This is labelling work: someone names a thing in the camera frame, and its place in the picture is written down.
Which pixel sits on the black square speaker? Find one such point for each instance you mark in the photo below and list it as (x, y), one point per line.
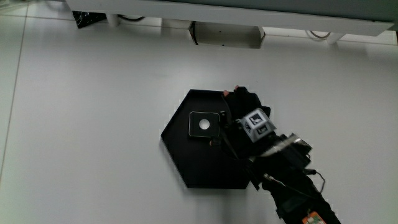
(204, 124)

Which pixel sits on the white table frame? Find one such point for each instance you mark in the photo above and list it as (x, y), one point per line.
(248, 14)

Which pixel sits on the white open bracket box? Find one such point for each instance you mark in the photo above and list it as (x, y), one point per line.
(228, 35)

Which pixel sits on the black hexagonal plate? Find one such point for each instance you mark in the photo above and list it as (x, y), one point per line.
(199, 161)

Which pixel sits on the person's right forearm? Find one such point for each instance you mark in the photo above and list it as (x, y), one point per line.
(289, 177)

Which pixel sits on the person's right hand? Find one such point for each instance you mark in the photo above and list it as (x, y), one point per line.
(245, 102)

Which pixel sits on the black patterned object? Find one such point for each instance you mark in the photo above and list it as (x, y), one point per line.
(88, 18)

